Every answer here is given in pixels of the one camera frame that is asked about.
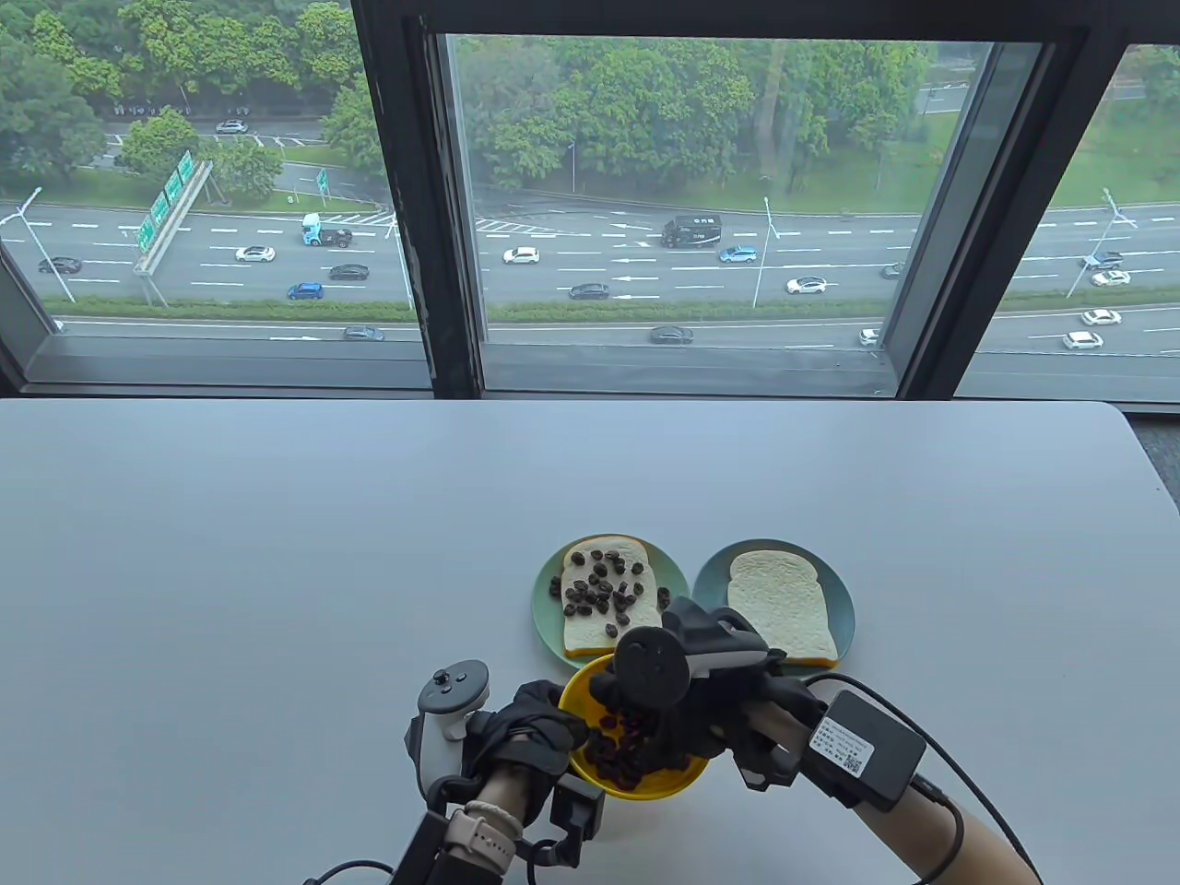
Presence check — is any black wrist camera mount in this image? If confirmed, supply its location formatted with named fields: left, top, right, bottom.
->
left=728, top=724, right=805, bottom=794
left=525, top=777, right=608, bottom=872

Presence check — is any person's left hand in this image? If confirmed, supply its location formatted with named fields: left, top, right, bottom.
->
left=466, top=680, right=591, bottom=796

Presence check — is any white toast slice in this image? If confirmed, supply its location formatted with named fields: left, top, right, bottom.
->
left=726, top=549, right=840, bottom=667
left=560, top=537, right=667, bottom=661

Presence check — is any dark window frame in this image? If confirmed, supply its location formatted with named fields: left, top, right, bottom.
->
left=0, top=0, right=1180, bottom=407

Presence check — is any black cable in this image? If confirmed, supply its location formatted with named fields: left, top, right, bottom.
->
left=802, top=673, right=1043, bottom=885
left=309, top=859, right=397, bottom=885

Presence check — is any person's right forearm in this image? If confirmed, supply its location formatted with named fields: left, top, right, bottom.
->
left=742, top=701, right=1038, bottom=885

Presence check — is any green round plate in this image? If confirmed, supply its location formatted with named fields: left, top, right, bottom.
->
left=532, top=535, right=690, bottom=667

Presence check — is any green road sign gantry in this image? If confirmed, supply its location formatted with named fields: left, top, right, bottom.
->
left=134, top=150, right=215, bottom=277

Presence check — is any heap of dried cranberries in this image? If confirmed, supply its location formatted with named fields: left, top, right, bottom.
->
left=585, top=705, right=702, bottom=792

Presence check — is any person's left forearm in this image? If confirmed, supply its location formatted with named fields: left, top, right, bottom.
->
left=479, top=765, right=554, bottom=817

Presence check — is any person's right hand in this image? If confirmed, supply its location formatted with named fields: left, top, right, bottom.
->
left=590, top=664, right=831, bottom=785

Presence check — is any grey motion controller with strap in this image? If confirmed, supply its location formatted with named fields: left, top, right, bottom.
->
left=613, top=596, right=786, bottom=711
left=406, top=659, right=491, bottom=798

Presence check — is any yellow bowl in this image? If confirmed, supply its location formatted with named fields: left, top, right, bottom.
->
left=559, top=655, right=711, bottom=803

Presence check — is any white street lamp post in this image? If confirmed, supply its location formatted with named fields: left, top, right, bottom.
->
left=0, top=187, right=77, bottom=305
left=751, top=196, right=781, bottom=310
left=1067, top=188, right=1139, bottom=299

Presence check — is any black box with white label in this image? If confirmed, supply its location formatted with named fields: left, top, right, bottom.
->
left=392, top=809, right=462, bottom=885
left=800, top=691, right=927, bottom=812

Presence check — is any beige wrist watch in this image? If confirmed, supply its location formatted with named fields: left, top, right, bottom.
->
left=442, top=800, right=525, bottom=872

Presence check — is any blue round plate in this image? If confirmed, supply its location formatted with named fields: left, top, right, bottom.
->
left=691, top=538, right=856, bottom=683

